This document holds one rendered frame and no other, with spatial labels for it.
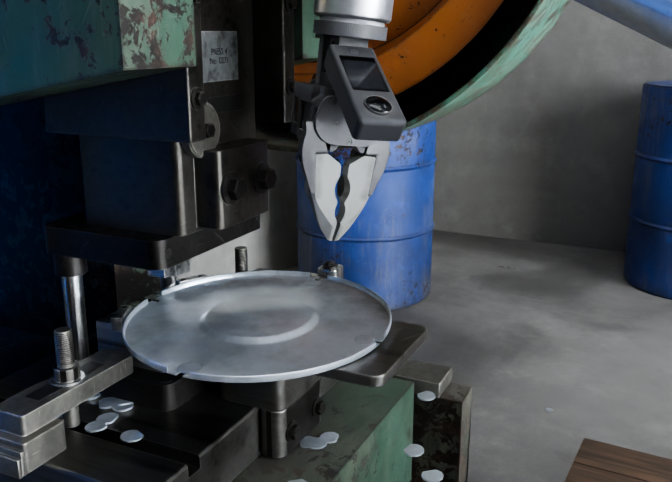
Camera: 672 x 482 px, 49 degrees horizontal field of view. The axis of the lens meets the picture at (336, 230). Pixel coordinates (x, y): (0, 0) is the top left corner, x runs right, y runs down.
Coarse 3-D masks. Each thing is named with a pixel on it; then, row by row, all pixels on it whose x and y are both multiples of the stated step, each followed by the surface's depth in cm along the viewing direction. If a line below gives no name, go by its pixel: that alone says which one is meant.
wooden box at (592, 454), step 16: (592, 448) 137; (608, 448) 137; (624, 448) 137; (576, 464) 132; (592, 464) 132; (608, 464) 132; (624, 464) 132; (640, 464) 132; (656, 464) 132; (576, 480) 127; (592, 480) 127; (608, 480) 127; (624, 480) 127; (640, 480) 127; (656, 480) 127
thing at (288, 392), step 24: (408, 336) 78; (360, 360) 73; (384, 360) 73; (240, 384) 79; (264, 384) 78; (288, 384) 78; (312, 384) 84; (360, 384) 70; (384, 384) 70; (264, 408) 78; (288, 408) 79; (312, 408) 84; (264, 432) 79; (288, 432) 79
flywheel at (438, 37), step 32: (416, 0) 103; (448, 0) 98; (480, 0) 96; (512, 0) 98; (416, 32) 101; (448, 32) 99; (480, 32) 98; (384, 64) 104; (416, 64) 102; (448, 64) 102
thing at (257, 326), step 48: (192, 288) 91; (240, 288) 91; (288, 288) 91; (336, 288) 91; (144, 336) 78; (192, 336) 78; (240, 336) 76; (288, 336) 77; (336, 336) 77; (384, 336) 77
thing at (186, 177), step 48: (240, 0) 79; (240, 48) 80; (240, 96) 81; (96, 144) 77; (144, 144) 74; (192, 144) 72; (240, 144) 78; (96, 192) 78; (144, 192) 75; (192, 192) 75; (240, 192) 75
